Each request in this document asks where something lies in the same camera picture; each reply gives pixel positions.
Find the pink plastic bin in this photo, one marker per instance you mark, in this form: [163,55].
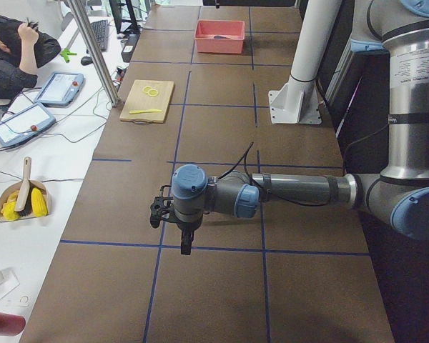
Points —
[206,29]

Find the teach pendant upper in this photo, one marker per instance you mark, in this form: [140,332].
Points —
[60,90]

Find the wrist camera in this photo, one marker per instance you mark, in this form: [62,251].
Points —
[162,209]

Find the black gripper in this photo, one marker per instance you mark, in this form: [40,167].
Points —
[187,226]

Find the black computer mouse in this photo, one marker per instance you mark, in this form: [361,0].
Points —
[86,60]

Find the black keyboard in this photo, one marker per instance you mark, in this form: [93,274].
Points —
[101,33]

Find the bamboo cutting board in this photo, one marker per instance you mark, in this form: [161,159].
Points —
[137,100]

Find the yellow plastic knife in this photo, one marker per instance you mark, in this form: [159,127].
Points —
[145,111]

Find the aluminium frame post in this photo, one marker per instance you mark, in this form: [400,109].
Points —
[84,26]

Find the teach pendant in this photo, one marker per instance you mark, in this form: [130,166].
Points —
[60,90]
[25,125]

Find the teach pendant lower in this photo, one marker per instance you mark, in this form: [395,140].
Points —
[25,125]

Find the dustpan with toy corn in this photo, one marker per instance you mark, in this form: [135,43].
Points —
[25,199]

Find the lemon slice lower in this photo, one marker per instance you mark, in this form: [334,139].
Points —
[151,92]

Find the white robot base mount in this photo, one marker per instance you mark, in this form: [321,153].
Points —
[296,102]

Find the seated person in black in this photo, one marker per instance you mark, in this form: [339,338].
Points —
[23,50]

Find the green plastic toy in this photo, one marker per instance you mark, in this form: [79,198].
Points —
[66,54]

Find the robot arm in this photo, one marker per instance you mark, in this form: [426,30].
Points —
[398,195]

